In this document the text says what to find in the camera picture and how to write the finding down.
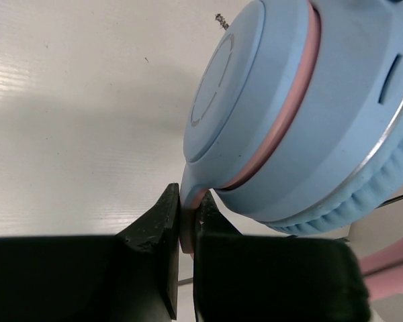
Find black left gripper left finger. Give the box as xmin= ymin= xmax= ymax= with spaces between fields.
xmin=0 ymin=184 xmax=180 ymax=321

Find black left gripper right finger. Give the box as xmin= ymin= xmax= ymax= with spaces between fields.
xmin=193 ymin=193 xmax=371 ymax=322

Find small dark screw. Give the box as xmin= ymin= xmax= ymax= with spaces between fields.
xmin=215 ymin=13 xmax=229 ymax=30

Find black headphone cable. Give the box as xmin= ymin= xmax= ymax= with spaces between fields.
xmin=379 ymin=191 xmax=403 ymax=207

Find blue pink cat-ear headphones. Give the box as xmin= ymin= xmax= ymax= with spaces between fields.
xmin=178 ymin=0 xmax=403 ymax=301

